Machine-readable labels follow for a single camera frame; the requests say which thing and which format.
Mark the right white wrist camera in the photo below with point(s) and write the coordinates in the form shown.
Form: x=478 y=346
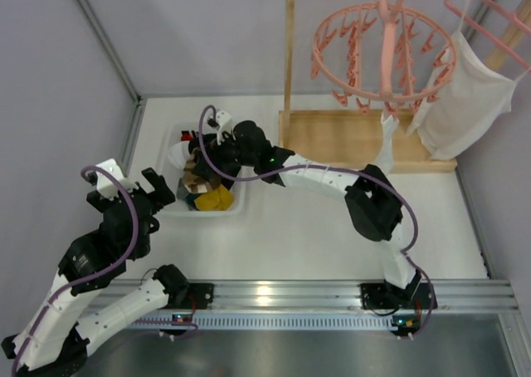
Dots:
x=221 y=122

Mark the white tank top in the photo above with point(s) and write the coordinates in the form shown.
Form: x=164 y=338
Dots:
x=467 y=106

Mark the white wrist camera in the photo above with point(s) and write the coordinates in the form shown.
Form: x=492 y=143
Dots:
x=221 y=122
x=108 y=177

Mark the pink clothes hanger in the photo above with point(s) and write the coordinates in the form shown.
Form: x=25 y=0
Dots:
x=498 y=30

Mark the mustard yellow sock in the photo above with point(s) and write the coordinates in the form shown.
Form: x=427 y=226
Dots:
x=219 y=199

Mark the clear plastic bin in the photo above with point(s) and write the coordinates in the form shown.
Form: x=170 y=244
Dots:
x=173 y=172

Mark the right black mount plate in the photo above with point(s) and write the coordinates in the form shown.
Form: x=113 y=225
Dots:
x=374 y=297

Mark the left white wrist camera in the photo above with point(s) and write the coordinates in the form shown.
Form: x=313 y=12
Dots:
x=108 y=177

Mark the wooden clothes rack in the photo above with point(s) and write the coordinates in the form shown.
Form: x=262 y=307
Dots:
x=346 y=137

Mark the black mount plate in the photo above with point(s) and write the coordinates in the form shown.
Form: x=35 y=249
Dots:
x=199 y=296
x=374 y=297

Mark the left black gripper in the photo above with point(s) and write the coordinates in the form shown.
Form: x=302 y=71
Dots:
x=135 y=194

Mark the white striped sock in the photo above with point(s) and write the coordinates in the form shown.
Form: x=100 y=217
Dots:
x=178 y=154

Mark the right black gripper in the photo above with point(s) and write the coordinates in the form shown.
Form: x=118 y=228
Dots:
x=211 y=154

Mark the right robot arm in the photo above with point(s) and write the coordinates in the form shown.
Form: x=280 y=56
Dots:
x=376 y=210

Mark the left black mount plate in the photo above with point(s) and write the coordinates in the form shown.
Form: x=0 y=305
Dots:
x=199 y=296

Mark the pink round clip hanger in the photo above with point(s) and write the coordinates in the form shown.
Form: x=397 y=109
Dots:
x=396 y=76

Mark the perforated cable duct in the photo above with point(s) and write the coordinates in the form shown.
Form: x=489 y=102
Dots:
x=282 y=321

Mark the brown striped sock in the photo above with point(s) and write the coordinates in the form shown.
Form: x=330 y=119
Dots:
x=193 y=181

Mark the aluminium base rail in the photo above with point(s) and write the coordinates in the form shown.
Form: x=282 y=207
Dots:
x=461 y=296

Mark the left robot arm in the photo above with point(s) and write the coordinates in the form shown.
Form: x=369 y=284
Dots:
x=60 y=338

